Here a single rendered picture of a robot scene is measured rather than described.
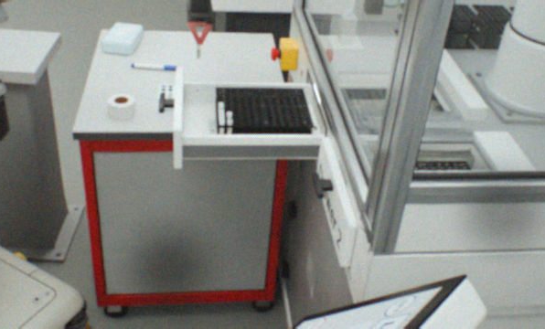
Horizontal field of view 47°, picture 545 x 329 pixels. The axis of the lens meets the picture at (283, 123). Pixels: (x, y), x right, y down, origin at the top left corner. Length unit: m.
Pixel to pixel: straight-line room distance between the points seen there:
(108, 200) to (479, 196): 1.10
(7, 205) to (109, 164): 0.68
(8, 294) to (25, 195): 0.46
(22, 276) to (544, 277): 1.40
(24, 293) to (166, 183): 0.51
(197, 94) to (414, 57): 0.85
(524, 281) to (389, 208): 0.34
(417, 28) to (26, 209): 1.75
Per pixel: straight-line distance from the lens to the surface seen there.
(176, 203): 1.84
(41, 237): 2.44
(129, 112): 1.73
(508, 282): 1.25
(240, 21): 2.33
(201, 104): 1.64
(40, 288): 1.97
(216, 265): 2.01
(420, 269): 1.15
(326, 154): 1.33
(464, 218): 1.10
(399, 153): 0.97
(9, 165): 2.27
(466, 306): 0.72
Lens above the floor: 1.69
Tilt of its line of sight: 32 degrees down
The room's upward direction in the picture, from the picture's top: 6 degrees clockwise
